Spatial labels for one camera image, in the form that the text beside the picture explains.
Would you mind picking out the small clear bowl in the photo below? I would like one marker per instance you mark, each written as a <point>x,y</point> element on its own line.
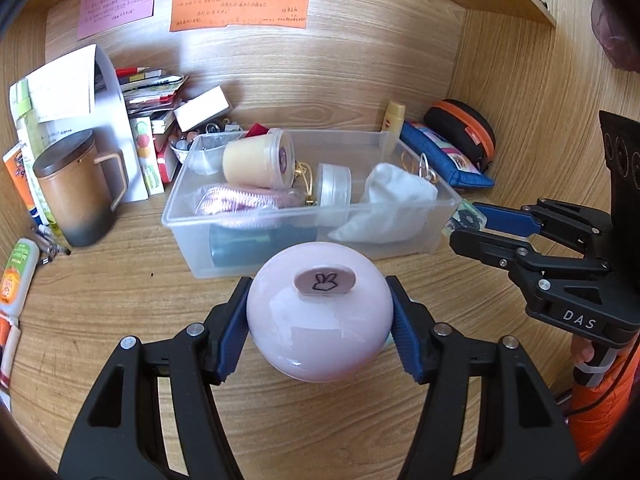
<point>203,155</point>

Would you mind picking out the orange sticky note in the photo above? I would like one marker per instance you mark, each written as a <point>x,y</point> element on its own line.
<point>200,14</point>

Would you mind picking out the black orange zipper case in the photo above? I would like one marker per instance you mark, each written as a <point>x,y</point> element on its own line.
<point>465,128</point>

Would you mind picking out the orange white glue tube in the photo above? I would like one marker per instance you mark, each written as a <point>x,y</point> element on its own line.
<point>17,276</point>

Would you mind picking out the red white marker pen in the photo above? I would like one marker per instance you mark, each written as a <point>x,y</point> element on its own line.
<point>129,71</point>

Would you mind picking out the small green battery pack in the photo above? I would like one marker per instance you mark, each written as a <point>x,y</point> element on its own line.
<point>466,216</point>

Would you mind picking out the yellow gourd charm pendant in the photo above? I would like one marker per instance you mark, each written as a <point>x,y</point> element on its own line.
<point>305,175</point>

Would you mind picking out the orange jacket sleeve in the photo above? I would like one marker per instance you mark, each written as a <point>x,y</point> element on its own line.
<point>595,411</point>

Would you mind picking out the pink round ball case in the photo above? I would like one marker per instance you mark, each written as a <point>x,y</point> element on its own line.
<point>319,312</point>

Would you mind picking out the stack of books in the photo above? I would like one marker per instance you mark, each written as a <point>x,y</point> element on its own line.
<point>150,99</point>

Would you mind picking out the clear plastic storage bin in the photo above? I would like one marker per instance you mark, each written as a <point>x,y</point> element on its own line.
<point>239,243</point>

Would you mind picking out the person's right hand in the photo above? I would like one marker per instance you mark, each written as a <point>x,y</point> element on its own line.
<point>581,350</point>

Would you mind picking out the white paper folder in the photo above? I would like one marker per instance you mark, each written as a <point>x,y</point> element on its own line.
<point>77,91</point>

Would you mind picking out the pink knitted cloth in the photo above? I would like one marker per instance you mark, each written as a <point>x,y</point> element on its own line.
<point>223,198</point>

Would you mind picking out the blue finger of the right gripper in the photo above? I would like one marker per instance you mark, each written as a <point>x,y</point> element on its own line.
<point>507,220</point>
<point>490,249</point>

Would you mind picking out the white small cardboard box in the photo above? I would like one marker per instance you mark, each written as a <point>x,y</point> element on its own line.
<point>202,109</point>

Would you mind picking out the white drawstring cloth pouch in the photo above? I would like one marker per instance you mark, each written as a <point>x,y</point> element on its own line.
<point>393,212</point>

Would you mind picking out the pink sticky note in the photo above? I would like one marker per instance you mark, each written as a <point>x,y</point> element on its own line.
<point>100,15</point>

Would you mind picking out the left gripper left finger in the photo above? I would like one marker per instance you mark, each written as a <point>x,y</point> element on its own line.
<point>227,332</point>

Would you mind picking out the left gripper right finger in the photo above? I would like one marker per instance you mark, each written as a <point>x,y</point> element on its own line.
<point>412,333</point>

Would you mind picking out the red paper envelope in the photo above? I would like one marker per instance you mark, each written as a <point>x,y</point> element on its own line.
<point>256,130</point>

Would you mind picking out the blue patchwork pouch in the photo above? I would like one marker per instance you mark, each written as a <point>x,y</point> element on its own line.
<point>448,162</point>

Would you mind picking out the brown mug with lid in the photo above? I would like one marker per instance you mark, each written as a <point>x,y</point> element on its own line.
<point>82,186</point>

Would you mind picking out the white round container lid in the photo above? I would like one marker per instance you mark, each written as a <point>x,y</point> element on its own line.
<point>333,194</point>

